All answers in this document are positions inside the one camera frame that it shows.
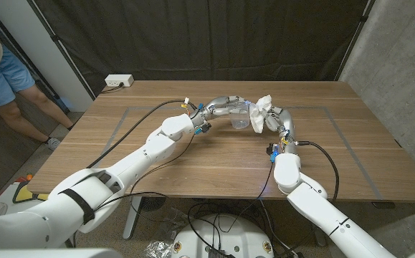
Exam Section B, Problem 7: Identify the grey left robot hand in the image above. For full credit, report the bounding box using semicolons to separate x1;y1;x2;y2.
192;95;253;130

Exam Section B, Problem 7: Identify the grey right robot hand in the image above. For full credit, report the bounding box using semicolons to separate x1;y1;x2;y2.
264;105;300;155

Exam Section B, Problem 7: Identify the clear plastic measuring cup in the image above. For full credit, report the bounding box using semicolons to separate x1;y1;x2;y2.
228;101;252;130

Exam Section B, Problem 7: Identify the white tissue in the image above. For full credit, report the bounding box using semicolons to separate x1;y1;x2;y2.
248;94;273;134

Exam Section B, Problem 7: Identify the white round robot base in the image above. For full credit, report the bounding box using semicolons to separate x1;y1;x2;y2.
171;214;275;258

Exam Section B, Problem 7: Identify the grey tape outline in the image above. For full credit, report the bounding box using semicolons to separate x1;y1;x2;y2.
99;105;383;201

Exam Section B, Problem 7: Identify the black backdrop curtain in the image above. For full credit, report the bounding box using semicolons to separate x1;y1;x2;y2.
27;0;373;97

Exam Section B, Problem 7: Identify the white power strip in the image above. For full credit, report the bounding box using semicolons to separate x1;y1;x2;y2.
104;74;135;88

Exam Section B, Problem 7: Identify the black backdrop stand pole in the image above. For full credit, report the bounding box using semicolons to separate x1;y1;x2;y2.
27;0;96;100
334;0;376;82

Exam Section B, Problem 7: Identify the grey table leg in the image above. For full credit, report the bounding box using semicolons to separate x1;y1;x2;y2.
305;200;328;248

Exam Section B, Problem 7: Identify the black round fan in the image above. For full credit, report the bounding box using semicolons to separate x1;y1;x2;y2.
139;196;167;212

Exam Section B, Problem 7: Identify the clear plastic wrapper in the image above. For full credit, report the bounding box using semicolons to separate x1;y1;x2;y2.
156;207;190;242

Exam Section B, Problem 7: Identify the white table leg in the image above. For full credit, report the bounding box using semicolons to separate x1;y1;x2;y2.
123;196;143;240

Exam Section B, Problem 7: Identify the crumpled silver foil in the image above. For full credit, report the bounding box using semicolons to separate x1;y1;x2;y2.
146;240;174;258

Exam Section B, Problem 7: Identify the person in blue shorts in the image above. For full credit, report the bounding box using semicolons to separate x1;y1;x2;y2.
0;17;75;151

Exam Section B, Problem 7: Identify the yellow black white board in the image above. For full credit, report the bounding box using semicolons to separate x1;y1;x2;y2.
11;180;50;204

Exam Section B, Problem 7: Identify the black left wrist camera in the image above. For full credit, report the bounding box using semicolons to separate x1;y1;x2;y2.
194;122;212;135

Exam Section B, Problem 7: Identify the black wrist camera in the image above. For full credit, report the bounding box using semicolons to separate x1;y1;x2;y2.
266;142;280;163
194;122;212;135

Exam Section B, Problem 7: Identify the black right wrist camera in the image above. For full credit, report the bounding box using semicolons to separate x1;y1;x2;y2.
266;142;280;163

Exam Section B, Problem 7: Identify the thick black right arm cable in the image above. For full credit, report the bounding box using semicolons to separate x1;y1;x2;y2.
296;140;340;201

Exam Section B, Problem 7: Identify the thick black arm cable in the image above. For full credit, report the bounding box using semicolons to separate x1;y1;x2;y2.
87;99;197;169
296;140;340;201

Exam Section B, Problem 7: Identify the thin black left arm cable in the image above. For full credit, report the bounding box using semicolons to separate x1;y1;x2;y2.
94;133;197;223

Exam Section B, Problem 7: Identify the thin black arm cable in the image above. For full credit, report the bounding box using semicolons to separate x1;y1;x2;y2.
217;161;275;234
94;133;197;223

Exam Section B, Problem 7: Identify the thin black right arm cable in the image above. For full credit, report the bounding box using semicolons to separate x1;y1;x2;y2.
217;161;275;234

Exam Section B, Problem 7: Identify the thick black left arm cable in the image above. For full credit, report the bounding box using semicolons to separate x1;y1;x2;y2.
87;99;197;169

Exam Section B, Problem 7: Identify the black power strip cord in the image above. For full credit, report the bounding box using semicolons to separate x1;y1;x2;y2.
101;82;125;95

